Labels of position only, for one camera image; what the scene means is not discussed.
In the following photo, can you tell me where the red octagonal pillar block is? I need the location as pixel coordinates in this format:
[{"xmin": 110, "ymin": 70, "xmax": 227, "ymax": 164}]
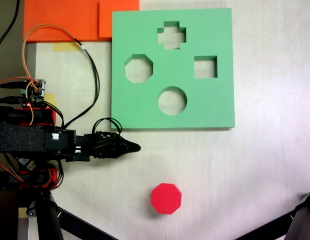
[{"xmin": 151, "ymin": 182, "xmax": 182, "ymax": 215}]

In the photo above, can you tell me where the large orange foam block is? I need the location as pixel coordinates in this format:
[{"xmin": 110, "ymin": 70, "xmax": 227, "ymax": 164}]
[{"xmin": 23, "ymin": 0, "xmax": 100, "ymax": 43}]

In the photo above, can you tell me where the small yellow tape piece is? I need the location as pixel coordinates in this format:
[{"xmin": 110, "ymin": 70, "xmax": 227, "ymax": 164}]
[{"xmin": 46, "ymin": 93, "xmax": 57, "ymax": 107}]

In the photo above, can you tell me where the motor driver circuit board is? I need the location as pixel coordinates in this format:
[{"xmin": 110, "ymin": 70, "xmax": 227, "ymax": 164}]
[{"xmin": 20, "ymin": 79, "xmax": 47, "ymax": 108}]

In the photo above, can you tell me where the green shape sorter board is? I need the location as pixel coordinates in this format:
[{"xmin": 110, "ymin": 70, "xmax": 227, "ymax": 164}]
[{"xmin": 111, "ymin": 7, "xmax": 235, "ymax": 131}]

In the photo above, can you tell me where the black tripod leg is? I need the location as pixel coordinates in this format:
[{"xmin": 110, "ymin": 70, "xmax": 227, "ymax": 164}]
[
  {"xmin": 236, "ymin": 187, "xmax": 310, "ymax": 240},
  {"xmin": 26, "ymin": 187, "xmax": 118, "ymax": 240}
]

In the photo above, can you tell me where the black table clamp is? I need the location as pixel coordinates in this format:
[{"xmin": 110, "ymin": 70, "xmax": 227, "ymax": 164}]
[
  {"xmin": 0, "ymin": 106, "xmax": 53, "ymax": 124},
  {"xmin": 0, "ymin": 172, "xmax": 44, "ymax": 191}
]

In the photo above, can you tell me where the wide yellow tape strip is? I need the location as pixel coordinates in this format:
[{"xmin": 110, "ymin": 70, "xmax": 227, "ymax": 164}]
[{"xmin": 53, "ymin": 42, "xmax": 81, "ymax": 52}]

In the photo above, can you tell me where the black gripper motor cable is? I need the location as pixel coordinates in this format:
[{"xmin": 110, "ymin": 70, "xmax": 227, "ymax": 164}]
[{"xmin": 92, "ymin": 117, "xmax": 123, "ymax": 141}]

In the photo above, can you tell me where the long black wire bundle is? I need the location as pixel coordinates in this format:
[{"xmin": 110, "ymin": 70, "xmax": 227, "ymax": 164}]
[{"xmin": 62, "ymin": 37, "xmax": 100, "ymax": 130}]

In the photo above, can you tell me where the black usb cable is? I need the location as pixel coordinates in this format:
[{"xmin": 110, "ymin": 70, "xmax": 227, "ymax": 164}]
[{"xmin": 0, "ymin": 97, "xmax": 26, "ymax": 106}]

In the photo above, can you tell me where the black power cable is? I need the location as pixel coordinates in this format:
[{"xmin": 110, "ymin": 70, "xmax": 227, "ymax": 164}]
[{"xmin": 0, "ymin": 81, "xmax": 27, "ymax": 90}]

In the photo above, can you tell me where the thin orange wire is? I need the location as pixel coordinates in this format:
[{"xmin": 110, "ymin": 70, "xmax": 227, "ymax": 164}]
[{"xmin": 22, "ymin": 23, "xmax": 78, "ymax": 126}]

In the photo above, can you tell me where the thick black cable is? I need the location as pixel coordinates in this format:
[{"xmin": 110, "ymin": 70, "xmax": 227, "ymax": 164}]
[{"xmin": 0, "ymin": 0, "xmax": 21, "ymax": 69}]

